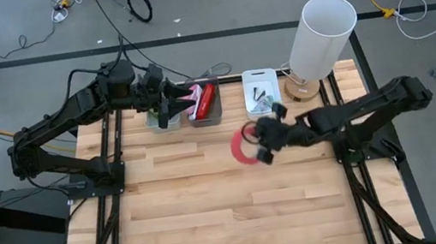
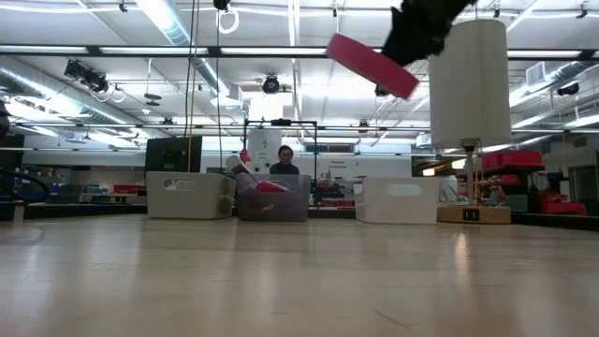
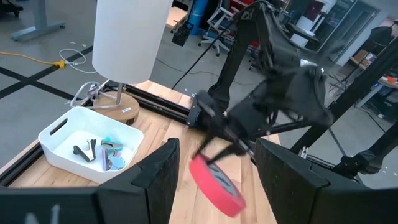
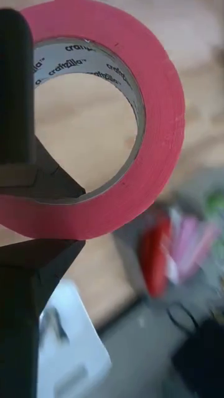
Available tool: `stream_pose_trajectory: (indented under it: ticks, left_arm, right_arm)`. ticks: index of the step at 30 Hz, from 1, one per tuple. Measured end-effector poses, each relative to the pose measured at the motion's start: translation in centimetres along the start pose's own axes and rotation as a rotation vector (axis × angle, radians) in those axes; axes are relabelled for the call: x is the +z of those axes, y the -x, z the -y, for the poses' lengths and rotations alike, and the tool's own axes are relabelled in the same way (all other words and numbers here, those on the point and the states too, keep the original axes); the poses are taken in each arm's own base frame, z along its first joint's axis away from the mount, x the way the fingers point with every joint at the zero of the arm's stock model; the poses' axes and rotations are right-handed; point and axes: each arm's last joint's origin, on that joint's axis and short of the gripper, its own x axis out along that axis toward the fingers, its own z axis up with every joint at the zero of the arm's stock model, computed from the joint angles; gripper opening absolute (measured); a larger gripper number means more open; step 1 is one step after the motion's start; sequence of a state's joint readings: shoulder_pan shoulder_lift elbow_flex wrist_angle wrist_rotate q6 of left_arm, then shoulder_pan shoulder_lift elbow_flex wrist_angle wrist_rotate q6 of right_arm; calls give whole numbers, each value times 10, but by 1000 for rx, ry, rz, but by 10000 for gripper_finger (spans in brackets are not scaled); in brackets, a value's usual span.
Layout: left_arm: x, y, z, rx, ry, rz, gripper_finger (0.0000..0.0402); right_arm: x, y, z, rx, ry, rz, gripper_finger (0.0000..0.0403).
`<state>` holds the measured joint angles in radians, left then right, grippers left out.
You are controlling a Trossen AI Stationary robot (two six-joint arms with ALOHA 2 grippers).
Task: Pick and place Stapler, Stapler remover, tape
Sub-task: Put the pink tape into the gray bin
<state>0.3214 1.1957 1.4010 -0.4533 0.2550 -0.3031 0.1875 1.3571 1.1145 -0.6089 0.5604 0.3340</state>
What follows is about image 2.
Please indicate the white table lamp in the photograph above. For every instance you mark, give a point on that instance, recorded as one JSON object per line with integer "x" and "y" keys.
{"x": 468, "y": 84}

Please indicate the red stapler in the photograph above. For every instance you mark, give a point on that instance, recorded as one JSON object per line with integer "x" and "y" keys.
{"x": 271, "y": 187}

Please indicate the long black ceiling camera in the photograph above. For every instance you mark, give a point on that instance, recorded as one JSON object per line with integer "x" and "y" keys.
{"x": 91, "y": 78}

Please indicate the small black ceiling camera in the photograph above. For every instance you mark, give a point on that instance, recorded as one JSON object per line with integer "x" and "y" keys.
{"x": 567, "y": 89}

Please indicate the transparent grey bin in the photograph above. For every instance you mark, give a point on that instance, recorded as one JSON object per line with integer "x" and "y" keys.
{"x": 299, "y": 206}

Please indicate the black monitor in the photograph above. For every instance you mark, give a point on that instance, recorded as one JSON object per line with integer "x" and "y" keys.
{"x": 164, "y": 152}

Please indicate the wide red crate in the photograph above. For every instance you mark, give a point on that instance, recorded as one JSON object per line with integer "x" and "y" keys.
{"x": 512, "y": 158}

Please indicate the low red crate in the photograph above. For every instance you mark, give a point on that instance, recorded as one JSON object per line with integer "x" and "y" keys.
{"x": 564, "y": 207}

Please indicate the round black ceiling camera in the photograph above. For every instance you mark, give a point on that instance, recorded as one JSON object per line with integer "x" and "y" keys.
{"x": 270, "y": 85}

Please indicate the red tape roll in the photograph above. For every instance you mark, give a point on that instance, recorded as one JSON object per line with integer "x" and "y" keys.
{"x": 369, "y": 63}

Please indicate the black overhead frame bar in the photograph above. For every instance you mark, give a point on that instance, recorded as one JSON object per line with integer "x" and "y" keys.
{"x": 93, "y": 50}

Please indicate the white plastic bin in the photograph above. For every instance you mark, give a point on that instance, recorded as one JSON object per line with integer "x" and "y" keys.
{"x": 374, "y": 206}

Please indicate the red storage box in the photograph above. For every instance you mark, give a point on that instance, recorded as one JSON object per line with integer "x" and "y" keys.
{"x": 125, "y": 189}

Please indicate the beige plastic bin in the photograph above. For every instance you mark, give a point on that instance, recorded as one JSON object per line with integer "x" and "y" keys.
{"x": 206, "y": 201}

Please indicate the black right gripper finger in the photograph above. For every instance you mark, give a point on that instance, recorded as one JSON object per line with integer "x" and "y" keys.
{"x": 416, "y": 42}

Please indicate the small red clamp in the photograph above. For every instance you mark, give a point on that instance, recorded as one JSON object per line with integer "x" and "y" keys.
{"x": 245, "y": 156}

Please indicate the person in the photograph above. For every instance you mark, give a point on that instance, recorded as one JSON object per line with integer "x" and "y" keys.
{"x": 284, "y": 164}

